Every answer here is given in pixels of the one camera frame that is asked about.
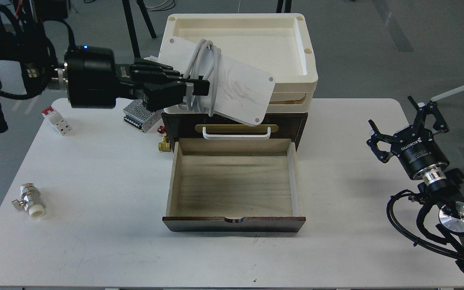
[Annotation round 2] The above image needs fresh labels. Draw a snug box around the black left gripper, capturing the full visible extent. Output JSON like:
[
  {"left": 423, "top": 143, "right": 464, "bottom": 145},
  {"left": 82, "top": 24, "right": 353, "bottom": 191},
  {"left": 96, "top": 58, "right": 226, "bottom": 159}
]
[{"left": 64, "top": 46, "right": 210, "bottom": 111}]

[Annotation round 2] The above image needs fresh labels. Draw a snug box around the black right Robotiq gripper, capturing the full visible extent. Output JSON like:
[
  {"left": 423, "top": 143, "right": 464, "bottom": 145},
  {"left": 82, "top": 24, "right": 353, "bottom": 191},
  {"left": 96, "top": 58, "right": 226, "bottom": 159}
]
[{"left": 367, "top": 96, "right": 450, "bottom": 180}]

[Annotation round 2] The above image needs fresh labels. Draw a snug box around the white plastic plate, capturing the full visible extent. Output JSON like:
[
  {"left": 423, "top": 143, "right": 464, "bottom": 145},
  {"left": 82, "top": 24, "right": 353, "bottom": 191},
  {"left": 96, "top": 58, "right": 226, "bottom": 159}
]
[{"left": 158, "top": 37, "right": 276, "bottom": 126}]

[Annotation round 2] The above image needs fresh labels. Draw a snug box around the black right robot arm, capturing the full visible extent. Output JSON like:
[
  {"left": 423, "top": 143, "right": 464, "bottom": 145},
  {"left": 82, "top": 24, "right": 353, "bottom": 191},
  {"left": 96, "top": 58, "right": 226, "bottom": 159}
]
[{"left": 367, "top": 97, "right": 464, "bottom": 273}]

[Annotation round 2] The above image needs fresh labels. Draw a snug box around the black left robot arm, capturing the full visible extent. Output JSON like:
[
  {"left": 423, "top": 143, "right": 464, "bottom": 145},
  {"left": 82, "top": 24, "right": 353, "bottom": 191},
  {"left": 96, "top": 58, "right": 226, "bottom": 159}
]
[{"left": 0, "top": 0, "right": 210, "bottom": 133}]

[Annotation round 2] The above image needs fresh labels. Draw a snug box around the dark wooden cabinet body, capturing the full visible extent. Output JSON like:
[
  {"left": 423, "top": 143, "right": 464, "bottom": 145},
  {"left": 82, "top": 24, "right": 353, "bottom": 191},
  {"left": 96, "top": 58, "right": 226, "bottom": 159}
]
[{"left": 162, "top": 112, "right": 308, "bottom": 156}]

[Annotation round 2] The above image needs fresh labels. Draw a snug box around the metal mesh power supply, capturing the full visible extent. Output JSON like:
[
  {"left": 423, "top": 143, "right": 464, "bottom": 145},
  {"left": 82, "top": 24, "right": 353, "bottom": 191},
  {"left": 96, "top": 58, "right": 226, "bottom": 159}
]
[{"left": 123, "top": 99, "right": 162, "bottom": 133}]

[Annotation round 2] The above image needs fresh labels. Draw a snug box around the black table leg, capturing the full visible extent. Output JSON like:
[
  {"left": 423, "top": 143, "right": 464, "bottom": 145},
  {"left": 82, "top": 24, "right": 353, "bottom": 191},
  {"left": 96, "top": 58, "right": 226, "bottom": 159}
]
[{"left": 122, "top": 0, "right": 157, "bottom": 58}]

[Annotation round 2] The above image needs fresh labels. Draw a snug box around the white red electrical block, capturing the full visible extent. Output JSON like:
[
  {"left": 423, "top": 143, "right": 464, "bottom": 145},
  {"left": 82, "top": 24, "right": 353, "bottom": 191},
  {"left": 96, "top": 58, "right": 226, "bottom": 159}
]
[{"left": 41, "top": 106, "right": 71, "bottom": 135}]

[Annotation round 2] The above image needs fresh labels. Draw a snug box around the open wooden drawer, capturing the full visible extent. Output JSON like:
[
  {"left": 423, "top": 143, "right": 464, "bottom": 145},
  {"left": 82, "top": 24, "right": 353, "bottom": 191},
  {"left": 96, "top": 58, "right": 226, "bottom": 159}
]
[{"left": 162, "top": 139, "right": 306, "bottom": 233}]

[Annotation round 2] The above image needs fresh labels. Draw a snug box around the cream plastic tray top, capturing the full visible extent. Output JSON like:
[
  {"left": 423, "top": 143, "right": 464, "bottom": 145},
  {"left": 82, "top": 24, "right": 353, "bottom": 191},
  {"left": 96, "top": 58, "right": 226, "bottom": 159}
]
[{"left": 158, "top": 13, "right": 319, "bottom": 113}]

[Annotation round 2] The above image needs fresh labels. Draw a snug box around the silver metal valve fitting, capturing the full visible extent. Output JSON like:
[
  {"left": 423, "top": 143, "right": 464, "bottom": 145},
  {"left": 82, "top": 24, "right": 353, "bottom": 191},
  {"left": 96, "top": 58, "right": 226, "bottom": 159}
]
[{"left": 11, "top": 183, "right": 46, "bottom": 218}]

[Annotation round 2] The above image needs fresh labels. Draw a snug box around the brass valve red handle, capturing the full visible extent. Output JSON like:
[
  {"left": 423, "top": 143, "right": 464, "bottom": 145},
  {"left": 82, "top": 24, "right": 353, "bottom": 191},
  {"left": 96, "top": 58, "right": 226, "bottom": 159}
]
[{"left": 157, "top": 125, "right": 171, "bottom": 152}]

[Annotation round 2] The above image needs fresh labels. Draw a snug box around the white drawer handle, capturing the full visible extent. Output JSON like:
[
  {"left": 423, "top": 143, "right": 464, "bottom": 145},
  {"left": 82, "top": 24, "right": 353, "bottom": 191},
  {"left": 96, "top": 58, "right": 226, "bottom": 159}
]
[{"left": 202, "top": 126, "right": 272, "bottom": 140}]

